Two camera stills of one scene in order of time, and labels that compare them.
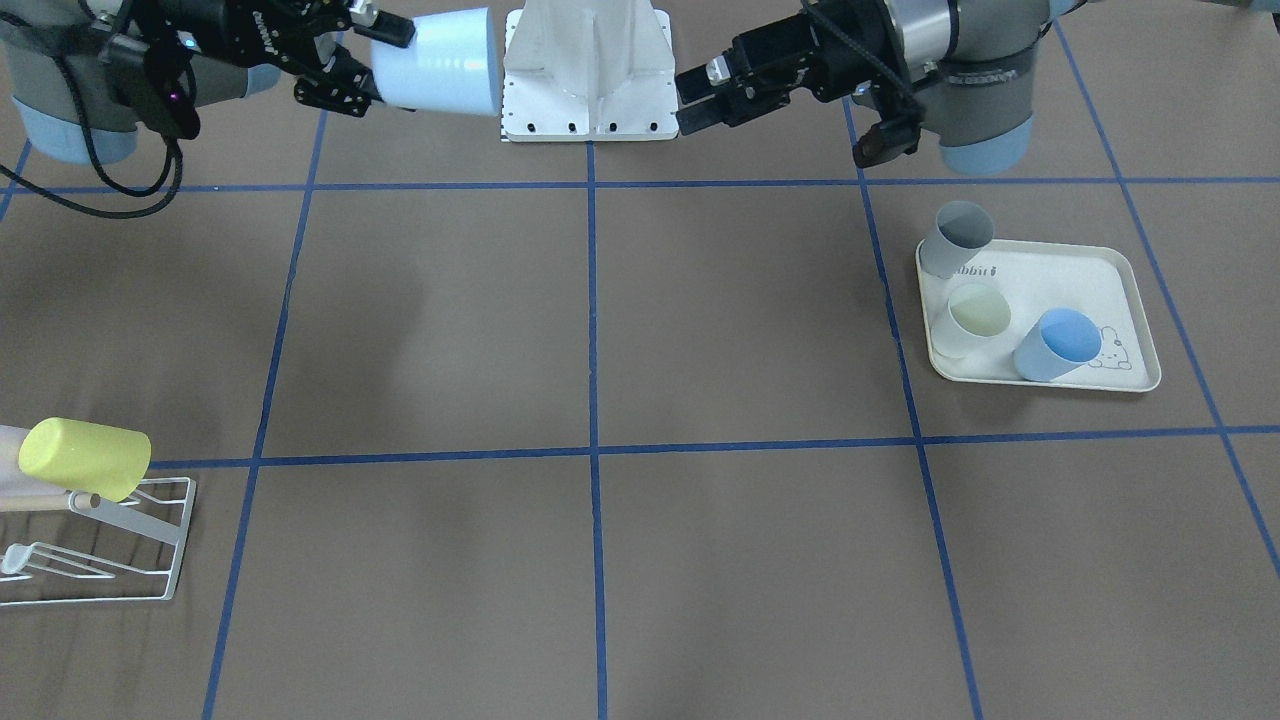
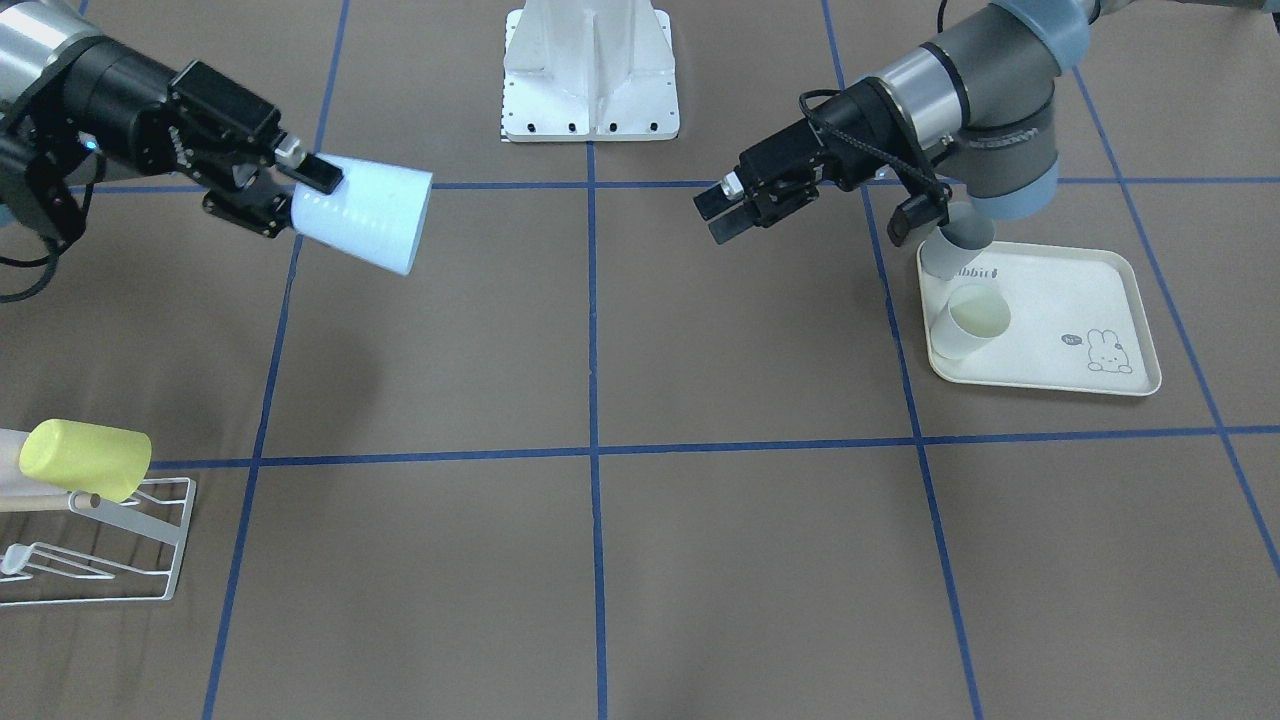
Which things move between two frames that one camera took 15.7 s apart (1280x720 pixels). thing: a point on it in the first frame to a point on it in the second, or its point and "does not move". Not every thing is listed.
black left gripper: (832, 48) to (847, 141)
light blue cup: (1058, 342) to (376, 214)
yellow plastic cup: (101, 461) does not move
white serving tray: (1038, 276) does not move
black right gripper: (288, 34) to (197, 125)
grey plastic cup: (960, 230) does not move
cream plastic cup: (975, 315) does not move
